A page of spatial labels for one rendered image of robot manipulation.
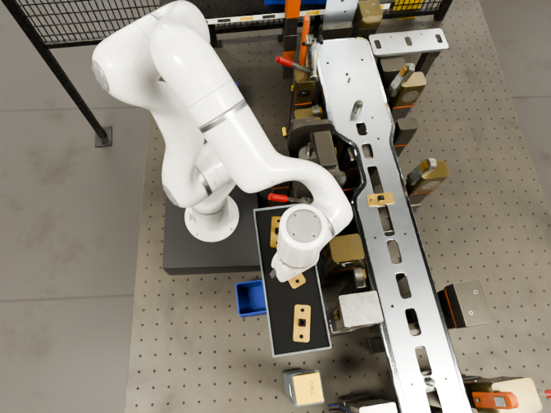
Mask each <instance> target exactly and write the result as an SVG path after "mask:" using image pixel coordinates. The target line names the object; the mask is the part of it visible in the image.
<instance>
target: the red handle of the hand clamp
mask: <svg viewBox="0 0 551 413"><path fill-rule="evenodd" d="M275 60H276V62H277V63H279V64H281V65H283V66H287V67H291V68H294V69H295V70H299V71H302V72H304V73H306V74H309V75H310V70H309V68H307V67H305V66H301V65H299V64H297V63H295V62H292V61H291V60H289V59H286V58H283V57H280V56H278V57H277V58H276V59H275Z"/></svg>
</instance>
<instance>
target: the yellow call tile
mask: <svg viewBox="0 0 551 413"><path fill-rule="evenodd" d="M293 380H294V391H295V397H296V402H297V405H298V406H300V405H305V404H310V403H315V402H323V401H324V399H323V395H322V390H321V381H320V375H319V373H312V374H302V375H297V376H294V377H293Z"/></svg>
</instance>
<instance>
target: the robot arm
mask: <svg viewBox="0 0 551 413"><path fill-rule="evenodd" d="M92 69H93V72H94V74H95V76H96V79H97V81H98V82H99V83H100V84H101V85H102V88H103V89H105V90H106V91H107V92H108V93H109V94H111V95H112V96H113V97H114V98H116V99H118V100H120V101H122V102H125V103H127V104H130V105H133V106H137V107H142V108H144V109H147V110H150V111H151V113H152V114H153V117H154V119H155V121H156V122H157V125H158V127H159V129H160V130H161V132H162V135H163V137H164V139H165V143H166V150H165V156H164V161H163V166H162V184H163V188H164V191H165V193H166V195H167V196H168V198H169V199H170V200H171V201H172V202H173V204H174V205H177V206H178V207H182V208H186V211H185V215H184V217H185V223H186V225H187V228H188V230H189V232H190V233H191V234H192V235H193V236H194V237H195V238H198V239H200V240H202V241H204V242H210V243H212V242H218V241H221V240H223V239H225V238H227V237H229V236H230V235H231V234H232V233H233V232H234V231H235V229H236V227H237V225H238V222H239V210H238V207H237V205H236V203H235V202H234V200H233V199H232V198H231V197H229V196H228V194H229V193H230V192H231V190H232V189H233V188H234V186H235V185H236V184H237V185H238V186H239V187H240V188H241V189H242V190H243V191H245V192H246V193H256V192H259V191H262V190H263V189H266V188H269V187H272V186H274V185H277V184H280V183H283V182H286V181H293V180H294V181H298V182H301V183H303V184H305V185H306V186H307V188H308V189H309V190H310V192H311V193H312V196H313V197H314V201H313V203H311V204H310V205H308V204H299V205H296V206H292V207H290V208H289V209H288V210H287V211H286V212H285V213H284V214H283V215H282V217H281V219H280V227H279V234H278V243H277V253H276V254H275V255H274V257H273V260H272V263H271V267H272V268H275V269H274V270H273V271H272V272H271V273H270V276H271V278H272V279H273V278H275V277H276V276H277V278H278V280H279V281H280V282H284V281H287V280H289V279H291V278H293V277H294V276H296V275H298V274H300V273H302V272H304V271H305V270H307V269H309V268H311V267H312V266H314V265H315V264H316V263H317V262H318V259H319V252H320V250H321V249H322V248H323V247H324V246H325V245H326V244H327V243H328V242H329V241H330V240H331V239H332V238H333V237H334V236H335V235H337V234H338V233H339V232H340V231H341V230H343V229H344V228H345V227H346V226H347V225H348V224H349V223H350V221H351V220H352V218H353V210H352V207H351V206H350V204H349V202H348V199H347V198H346V196H345V195H344V192H343V191H342V189H341V187H340V186H339V185H338V183H337V182H336V180H335V179H334V177H333V176H332V175H331V174H330V173H329V172H328V171H327V170H326V169H324V168H323V167H321V166H319V165H318V164H316V163H313V162H311V161H306V160H303V159H298V158H292V157H286V156H283V155H281V154H279V153H278V152H277V151H276V150H275V149H274V148H273V147H272V145H271V143H270V141H269V139H268V138H267V136H266V135H265V133H264V131H263V130H262V127H261V126H260V125H259V123H258V122H257V119H256V117H255V116H254V114H253V113H252V111H251V109H250V108H249V106H248V104H247V103H246V101H245V100H244V97H243V96H242V94H241V92H240V91H239V89H238V88H237V86H236V85H235V82H234V81H233V80H232V78H231V77H230V74H229V73H228V71H227V70H226V68H225V67H224V65H223V63H222V62H221V60H220V58H219V57H218V56H217V54H216V52H215V51H214V49H213V48H212V46H211V45H210V34H209V30H208V27H207V22H206V21H205V19H204V17H203V14H202V13H201V12H200V10H199V9H198V8H197V7H196V6H195V5H193V4H192V3H191V2H187V1H185V0H178V1H174V2H171V3H168V4H166V5H165V6H163V7H160V8H158V9H157V10H155V11H153V12H151V13H149V14H147V15H146V16H144V17H142V18H140V19H138V20H137V21H135V22H133V23H131V24H130V25H127V26H126V27H124V28H123V29H120V30H118V31H116V32H115V33H114V34H112V35H110V36H109V37H107V38H106V39H104V40H103V41H102V42H101V43H100V44H99V45H98V46H97V47H96V48H95V50H94V52H93V58H92ZM160 77H162V78H163V79H164V80H165V81H166V82H161V81H158V80H159V78H160ZM204 138H205V139H206V140H207V143H205V144H204V145H203V143H204Z"/></svg>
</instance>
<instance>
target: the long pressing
mask: <svg viewBox="0 0 551 413"><path fill-rule="evenodd" d="M315 46H316V50H317V54H318V61H317V66H316V73H317V75H318V81H319V85H320V88H321V95H322V98H323V102H324V106H325V109H326V116H327V120H332V121H333V123H334V127H335V128H334V131H333V134H332V135H333V136H334V137H335V138H337V139H338V140H340V141H341V142H343V143H345V144H347V145H349V146H350V147H351V148H352V150H353V154H354V157H355V161H356V164H357V170H358V173H359V177H360V180H361V184H360V186H359V188H358V189H357V191H356V192H355V194H354V195H353V196H352V198H351V207H352V210H353V218H354V222H355V225H356V229H357V234H359V235H360V238H361V241H362V248H363V251H364V257H363V260H364V264H365V267H366V271H367V278H368V281H369V284H370V289H371V291H376V292H377V296H378V299H379V303H380V309H381V313H382V316H383V321H382V322H380V323H379V327H380V333H381V337H382V341H383V344H384V348H385V355H386V358H387V361H388V366H389V372H390V375H391V379H392V383H393V386H394V393H395V396H396V400H397V403H398V410H399V413H431V411H430V405H429V402H428V399H427V395H426V389H427V388H430V387H432V388H433V387H434V388H436V391H437V393H438V397H439V402H440V405H441V409H442V412H443V413H472V410H471V405H470V402H469V399H468V396H467V391H466V389H465V385H464V382H463V380H462V375H461V372H460V369H459V366H458V361H457V358H456V355H455V352H454V350H453V344H452V341H451V338H450V336H449V331H448V328H447V325H446V322H445V318H444V314H443V311H442V308H441V305H440V302H439V297H438V294H437V292H436V288H435V284H434V280H433V278H432V274H431V272H430V267H429V264H428V261H427V258H426V253H425V250H424V247H423V244H422V241H421V236H420V234H419V230H418V228H417V223H416V220H415V217H414V214H413V211H412V206H411V203H410V200H409V197H408V192H407V190H406V186H405V183H404V181H403V176H402V173H401V170H400V167H399V163H398V159H397V156H396V153H395V150H394V145H393V139H394V131H395V125H394V120H393V117H392V114H391V111H390V109H389V104H388V101H387V98H386V95H385V91H384V87H383V84H382V82H381V79H380V74H379V71H378V68H377V65H376V61H375V58H374V55H373V52H372V49H371V45H370V43H369V41H368V40H366V39H365V38H361V37H356V38H347V39H330V40H324V43H323V45H320V44H319V43H316V45H315ZM361 59H363V61H362V60H361ZM327 62H329V64H326V63H327ZM346 73H348V75H346ZM349 77H350V78H351V80H350V82H348V78H349ZM357 100H362V102H363V107H362V111H361V113H359V114H355V113H353V111H352V108H353V104H354V103H355V102H356V101H357ZM372 117H374V119H372ZM359 123H363V124H364V125H365V128H366V131H367V135H359V134H358V131H357V126H356V124H359ZM377 138H379V139H380V140H378V139H377ZM364 144H369V145H370V146H371V151H372V155H373V158H370V159H366V158H365V157H364V154H363V150H362V145H364ZM372 166H374V167H375V168H376V169H377V173H378V176H379V179H380V185H381V187H382V191H383V193H392V194H393V196H394V203H393V204H385V205H386V206H387V209H388V213H389V218H390V221H391V225H392V227H393V231H394V235H393V236H385V233H384V230H383V226H382V223H381V220H380V214H379V211H378V206H369V205H368V201H367V195H371V194H374V192H373V188H372V186H371V180H370V176H369V173H368V169H367V168H368V167H372ZM404 233H406V235H404ZM374 237H376V239H374ZM392 240H394V241H396V243H397V245H398V251H399V255H400V257H401V263H398V264H394V263H393V262H392V261H391V258H390V254H389V249H388V245H387V242H388V241H392ZM397 274H405V276H406V279H407V282H408V287H409V291H410V294H411V297H410V298H401V295H400V292H399V289H398V283H397V280H396V275H397ZM391 305H394V307H393V308H392V307H391ZM407 309H414V310H415V312H416V315H417V321H418V324H419V327H420V331H421V333H420V334H419V335H415V336H413V335H411V333H410V330H409V327H408V321H407V317H406V314H405V311H406V310H407ZM416 347H424V348H425V349H426V354H427V357H428V361H429V363H430V369H431V373H430V374H428V375H422V374H421V371H420V367H419V365H418V361H417V355H416V352H415V348H416ZM426 376H430V377H431V378H432V379H434V380H435V386H428V387H427V386H426V382H425V377H426ZM445 377H446V378H447V380H445V379H444V378H445ZM411 383H413V385H411Z"/></svg>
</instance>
